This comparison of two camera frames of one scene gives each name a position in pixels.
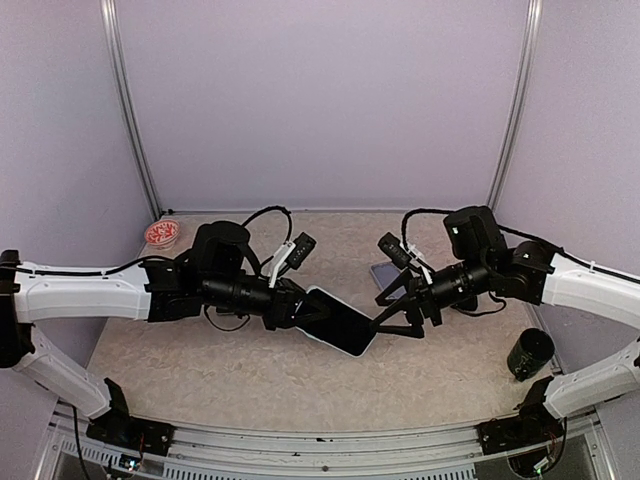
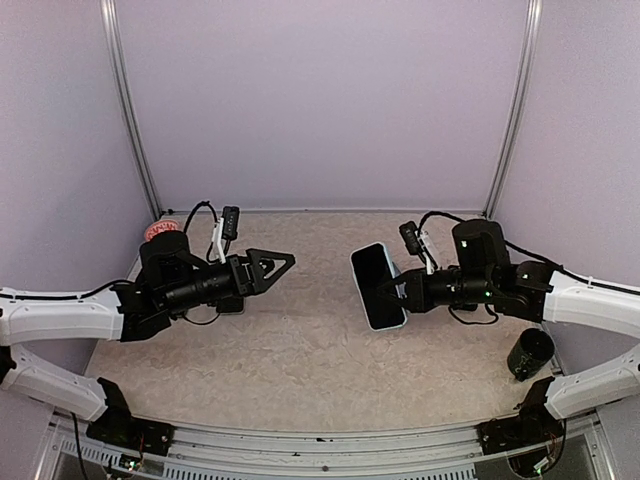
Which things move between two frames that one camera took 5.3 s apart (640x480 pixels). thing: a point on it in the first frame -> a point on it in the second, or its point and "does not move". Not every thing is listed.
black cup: (531, 350) does not move
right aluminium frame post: (528, 61) does not move
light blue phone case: (332, 321) -> (372, 268)
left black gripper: (286, 295) -> (255, 273)
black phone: (332, 321) -> (372, 269)
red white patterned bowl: (162, 233) does not move
